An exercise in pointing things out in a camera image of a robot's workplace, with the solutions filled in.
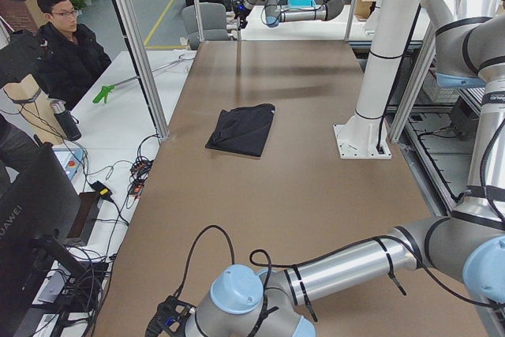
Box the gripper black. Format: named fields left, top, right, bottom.
left=235, top=3, right=249, bottom=29

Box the black graphic t-shirt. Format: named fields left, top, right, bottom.
left=205, top=103, right=275, bottom=157

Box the grey office chair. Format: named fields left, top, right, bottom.
left=181, top=2, right=230, bottom=50

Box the blue plastic bin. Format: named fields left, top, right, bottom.
left=287, top=0, right=316, bottom=9

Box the brown cardboard box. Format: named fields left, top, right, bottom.
left=354, top=0, right=377, bottom=21

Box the green grabber tool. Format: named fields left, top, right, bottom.
left=92, top=85, right=115, bottom=104

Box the seated man black jacket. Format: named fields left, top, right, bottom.
left=37, top=0, right=111, bottom=110

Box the orange black power strip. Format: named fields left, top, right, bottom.
left=128, top=180, right=144, bottom=198

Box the black water bottle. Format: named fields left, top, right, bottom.
left=50, top=99, right=81, bottom=141

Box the black power adapter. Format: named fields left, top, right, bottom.
left=90, top=181, right=112, bottom=201

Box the teach pendant with red button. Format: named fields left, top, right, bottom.
left=53, top=148, right=84, bottom=181

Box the black Huawei monitor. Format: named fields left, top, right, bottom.
left=1, top=143, right=99, bottom=336

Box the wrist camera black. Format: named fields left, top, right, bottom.
left=232, top=0, right=244, bottom=17
left=144, top=295, right=196, bottom=336

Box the aluminium frame post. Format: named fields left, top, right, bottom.
left=111, top=0, right=169, bottom=141

